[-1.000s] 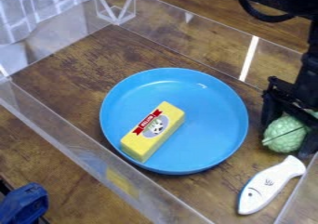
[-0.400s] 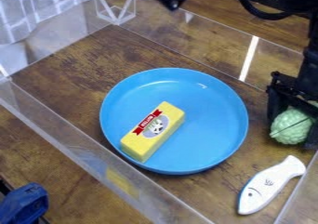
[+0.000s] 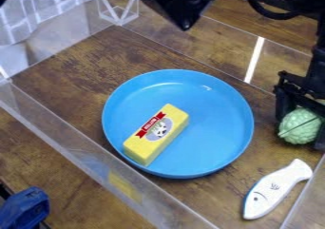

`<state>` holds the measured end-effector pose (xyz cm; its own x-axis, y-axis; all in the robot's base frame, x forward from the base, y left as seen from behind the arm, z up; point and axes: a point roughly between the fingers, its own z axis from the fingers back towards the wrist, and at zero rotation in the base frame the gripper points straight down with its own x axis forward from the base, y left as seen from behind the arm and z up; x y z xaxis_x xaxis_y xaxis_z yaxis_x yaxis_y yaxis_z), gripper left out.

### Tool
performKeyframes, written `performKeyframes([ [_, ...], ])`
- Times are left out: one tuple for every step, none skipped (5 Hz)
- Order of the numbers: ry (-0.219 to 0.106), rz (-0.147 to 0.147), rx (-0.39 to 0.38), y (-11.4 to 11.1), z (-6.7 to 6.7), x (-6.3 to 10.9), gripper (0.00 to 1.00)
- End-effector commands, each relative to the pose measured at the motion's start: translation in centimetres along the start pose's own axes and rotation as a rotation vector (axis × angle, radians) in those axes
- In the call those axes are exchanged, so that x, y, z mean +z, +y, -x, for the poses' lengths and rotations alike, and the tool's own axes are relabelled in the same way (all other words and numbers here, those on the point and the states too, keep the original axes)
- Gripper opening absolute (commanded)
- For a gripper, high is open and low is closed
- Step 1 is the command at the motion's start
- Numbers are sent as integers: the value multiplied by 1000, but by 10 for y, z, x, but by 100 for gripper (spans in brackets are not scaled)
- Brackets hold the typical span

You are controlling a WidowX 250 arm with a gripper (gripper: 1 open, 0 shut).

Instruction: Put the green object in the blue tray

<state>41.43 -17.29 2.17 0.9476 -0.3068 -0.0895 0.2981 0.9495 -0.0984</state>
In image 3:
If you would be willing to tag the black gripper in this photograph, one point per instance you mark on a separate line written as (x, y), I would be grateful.
(297, 90)

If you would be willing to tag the white wooden fish toy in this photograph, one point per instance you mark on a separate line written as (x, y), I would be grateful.
(272, 188)

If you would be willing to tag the yellow butter block toy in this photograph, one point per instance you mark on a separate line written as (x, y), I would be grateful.
(153, 137)

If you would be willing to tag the blue clamp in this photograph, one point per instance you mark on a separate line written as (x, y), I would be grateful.
(24, 209)

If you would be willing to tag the green bitter gourd toy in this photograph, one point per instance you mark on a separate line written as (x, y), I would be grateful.
(300, 126)

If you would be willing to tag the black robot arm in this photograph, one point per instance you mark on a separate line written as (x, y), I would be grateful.
(184, 12)

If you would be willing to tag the clear acrylic enclosure wall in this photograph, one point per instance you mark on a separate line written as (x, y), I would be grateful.
(65, 70)

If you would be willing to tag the white grid cloth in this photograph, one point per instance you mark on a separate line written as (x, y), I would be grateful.
(22, 15)

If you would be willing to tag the blue round plate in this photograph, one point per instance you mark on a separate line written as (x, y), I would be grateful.
(220, 128)

